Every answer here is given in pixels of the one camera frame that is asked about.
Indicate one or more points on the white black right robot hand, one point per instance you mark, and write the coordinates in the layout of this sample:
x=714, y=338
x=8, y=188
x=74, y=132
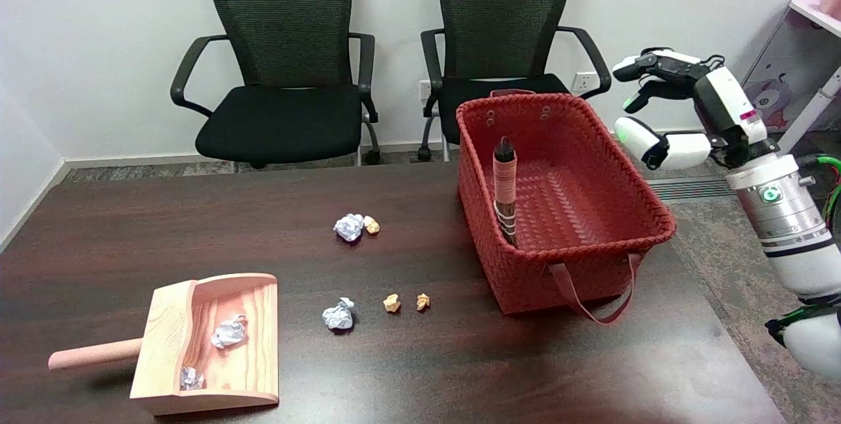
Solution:
x=723, y=98

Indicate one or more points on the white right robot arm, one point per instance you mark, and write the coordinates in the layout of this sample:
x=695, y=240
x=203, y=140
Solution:
x=785, y=213

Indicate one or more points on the pink cartoon children shelf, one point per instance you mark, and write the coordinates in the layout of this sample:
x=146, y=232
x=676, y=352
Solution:
x=798, y=56

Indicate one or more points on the floor vent grille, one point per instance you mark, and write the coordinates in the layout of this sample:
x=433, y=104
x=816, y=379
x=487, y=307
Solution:
x=690, y=188

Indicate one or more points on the pink object on shelf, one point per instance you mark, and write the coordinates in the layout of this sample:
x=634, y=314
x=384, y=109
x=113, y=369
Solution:
x=832, y=0

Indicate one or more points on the red woven basket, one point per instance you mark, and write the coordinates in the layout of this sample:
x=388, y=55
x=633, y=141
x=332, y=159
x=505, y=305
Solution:
x=578, y=213

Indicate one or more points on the black mesh office chair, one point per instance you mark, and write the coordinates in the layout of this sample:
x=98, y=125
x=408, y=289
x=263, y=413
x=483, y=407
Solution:
x=506, y=16
x=282, y=115

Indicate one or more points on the crumpled brown paper scrap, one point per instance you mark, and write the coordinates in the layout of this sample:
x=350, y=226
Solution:
x=391, y=304
x=423, y=302
x=372, y=225

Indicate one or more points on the crumpled white paper ball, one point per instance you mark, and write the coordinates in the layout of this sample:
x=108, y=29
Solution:
x=191, y=378
x=348, y=227
x=339, y=315
x=229, y=332

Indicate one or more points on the wooden dustpan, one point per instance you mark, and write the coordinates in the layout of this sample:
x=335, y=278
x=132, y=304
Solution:
x=197, y=345

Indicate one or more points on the white desk leg frame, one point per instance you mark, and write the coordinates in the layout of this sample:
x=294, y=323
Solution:
x=811, y=112

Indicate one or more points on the white wall socket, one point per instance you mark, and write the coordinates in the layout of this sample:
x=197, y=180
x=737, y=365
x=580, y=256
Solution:
x=582, y=82
x=424, y=90

